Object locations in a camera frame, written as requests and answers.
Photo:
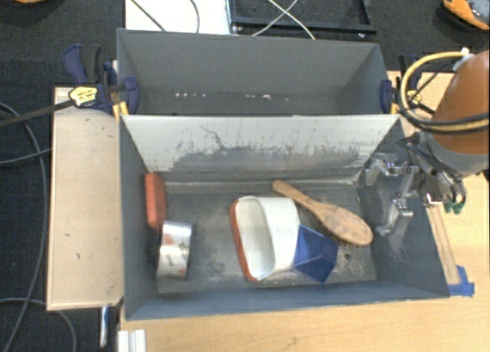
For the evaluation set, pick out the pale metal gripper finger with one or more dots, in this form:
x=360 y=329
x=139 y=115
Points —
x=383 y=170
x=394 y=216

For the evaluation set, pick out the wooden hair brush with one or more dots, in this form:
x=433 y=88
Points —
x=337 y=220

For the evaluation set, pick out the silver tape roll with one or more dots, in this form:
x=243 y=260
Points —
x=174 y=251

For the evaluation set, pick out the grey metal bin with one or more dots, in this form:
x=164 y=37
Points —
x=245 y=144

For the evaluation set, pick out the pale wood flat board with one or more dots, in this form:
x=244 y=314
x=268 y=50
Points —
x=84 y=209

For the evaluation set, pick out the orange sponge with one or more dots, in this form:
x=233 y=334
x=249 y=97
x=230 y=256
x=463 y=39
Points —
x=156 y=201

